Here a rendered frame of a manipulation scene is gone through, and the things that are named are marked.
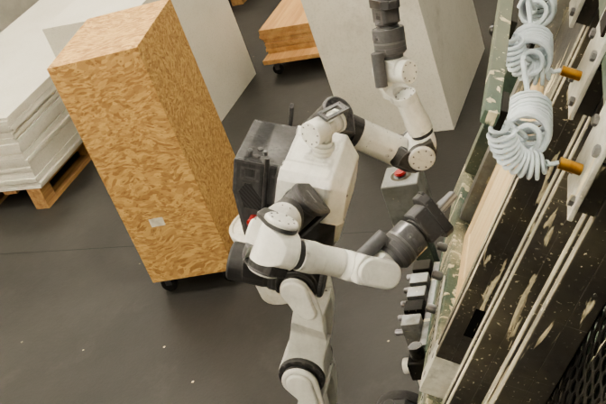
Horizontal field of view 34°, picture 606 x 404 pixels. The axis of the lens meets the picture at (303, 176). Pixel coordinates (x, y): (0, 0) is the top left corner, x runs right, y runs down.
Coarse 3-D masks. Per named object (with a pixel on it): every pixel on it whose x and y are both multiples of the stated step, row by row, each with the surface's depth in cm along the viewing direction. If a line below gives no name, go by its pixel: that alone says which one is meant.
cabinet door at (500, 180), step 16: (496, 176) 263; (512, 176) 238; (496, 192) 254; (480, 208) 271; (496, 208) 246; (480, 224) 264; (464, 240) 281; (480, 240) 255; (464, 256) 270; (464, 272) 262
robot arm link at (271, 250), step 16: (256, 240) 215; (272, 240) 212; (288, 240) 212; (304, 240) 215; (256, 256) 214; (272, 256) 212; (288, 256) 212; (304, 256) 213; (320, 256) 214; (336, 256) 217; (272, 272) 213; (304, 272) 216; (320, 272) 216; (336, 272) 217
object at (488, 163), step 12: (564, 0) 246; (564, 12) 248; (552, 24) 251; (516, 84) 265; (492, 156) 276; (480, 168) 282; (492, 168) 278; (480, 180) 282; (468, 192) 290; (480, 192) 284; (468, 204) 287; (468, 216) 290
